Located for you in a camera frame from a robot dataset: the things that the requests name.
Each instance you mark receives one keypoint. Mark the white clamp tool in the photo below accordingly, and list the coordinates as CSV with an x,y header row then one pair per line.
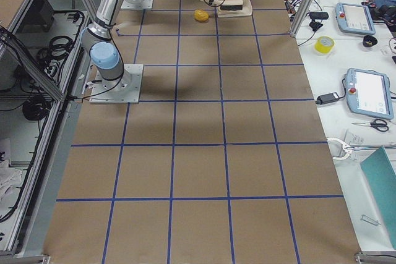
x,y
345,150

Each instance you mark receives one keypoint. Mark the near teach pendant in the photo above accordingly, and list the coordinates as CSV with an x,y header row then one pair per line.
x,y
368,93

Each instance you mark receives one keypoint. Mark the small black bowl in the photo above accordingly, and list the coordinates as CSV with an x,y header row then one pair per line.
x,y
369,41

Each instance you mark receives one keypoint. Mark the aluminium frame post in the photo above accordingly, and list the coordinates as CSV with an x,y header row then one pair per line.
x,y
304,1

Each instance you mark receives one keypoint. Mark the far teach pendant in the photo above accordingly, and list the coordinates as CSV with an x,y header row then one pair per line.
x,y
353,18

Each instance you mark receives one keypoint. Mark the beige dustpan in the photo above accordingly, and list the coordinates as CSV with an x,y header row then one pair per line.
x,y
245,11

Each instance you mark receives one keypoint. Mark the black scissors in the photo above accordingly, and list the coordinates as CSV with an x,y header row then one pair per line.
x,y
377,124

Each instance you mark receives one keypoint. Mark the teal box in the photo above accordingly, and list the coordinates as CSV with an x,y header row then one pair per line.
x,y
380,176

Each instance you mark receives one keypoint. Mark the yellow potato toy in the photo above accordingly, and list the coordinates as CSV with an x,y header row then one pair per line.
x,y
201,15

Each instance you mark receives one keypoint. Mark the teach pendant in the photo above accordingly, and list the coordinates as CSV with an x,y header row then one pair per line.
x,y
353,18
368,93

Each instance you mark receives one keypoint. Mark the black power adapter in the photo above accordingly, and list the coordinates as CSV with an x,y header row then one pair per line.
x,y
327,98

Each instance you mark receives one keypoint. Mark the beige hand brush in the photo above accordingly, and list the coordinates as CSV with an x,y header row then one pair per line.
x,y
226,5

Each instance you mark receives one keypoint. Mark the yellow tape roll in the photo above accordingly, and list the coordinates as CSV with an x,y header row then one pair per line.
x,y
324,44

